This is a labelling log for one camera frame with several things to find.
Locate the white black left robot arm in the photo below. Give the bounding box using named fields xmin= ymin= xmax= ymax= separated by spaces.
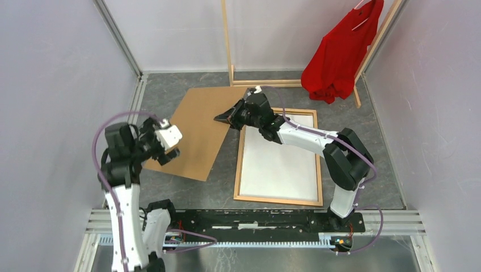
xmin=98 ymin=117 xmax=183 ymax=271

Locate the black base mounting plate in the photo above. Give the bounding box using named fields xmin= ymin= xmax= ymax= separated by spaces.
xmin=167 ymin=209 xmax=366 ymax=244

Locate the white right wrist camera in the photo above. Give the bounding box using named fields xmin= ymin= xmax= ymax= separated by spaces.
xmin=245 ymin=85 xmax=262 ymax=97

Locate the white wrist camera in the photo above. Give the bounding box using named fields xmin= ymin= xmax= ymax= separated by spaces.
xmin=245 ymin=85 xmax=262 ymax=97
xmin=154 ymin=118 xmax=183 ymax=150

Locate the brown fibreboard backing board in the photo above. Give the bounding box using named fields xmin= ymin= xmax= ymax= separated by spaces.
xmin=144 ymin=87 xmax=246 ymax=181

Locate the wooden clothes rack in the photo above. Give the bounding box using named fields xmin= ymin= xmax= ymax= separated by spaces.
xmin=221 ymin=0 xmax=404 ymax=111

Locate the red t-shirt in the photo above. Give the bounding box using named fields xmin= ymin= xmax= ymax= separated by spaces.
xmin=301 ymin=0 xmax=384 ymax=104

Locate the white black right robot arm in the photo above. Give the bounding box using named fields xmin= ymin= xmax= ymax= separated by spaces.
xmin=214 ymin=89 xmax=377 ymax=231

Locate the wooden picture frame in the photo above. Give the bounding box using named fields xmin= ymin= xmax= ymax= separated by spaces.
xmin=232 ymin=107 xmax=324 ymax=207

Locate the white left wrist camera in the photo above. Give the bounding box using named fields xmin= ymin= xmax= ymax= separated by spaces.
xmin=154 ymin=118 xmax=183 ymax=150

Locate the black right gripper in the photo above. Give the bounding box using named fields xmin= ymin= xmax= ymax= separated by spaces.
xmin=215 ymin=97 xmax=262 ymax=131

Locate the aluminium rail frame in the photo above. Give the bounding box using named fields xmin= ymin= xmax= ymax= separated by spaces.
xmin=73 ymin=0 xmax=438 ymax=272

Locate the white clothes hanger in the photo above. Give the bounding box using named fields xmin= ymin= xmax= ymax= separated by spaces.
xmin=352 ymin=0 xmax=382 ymax=32

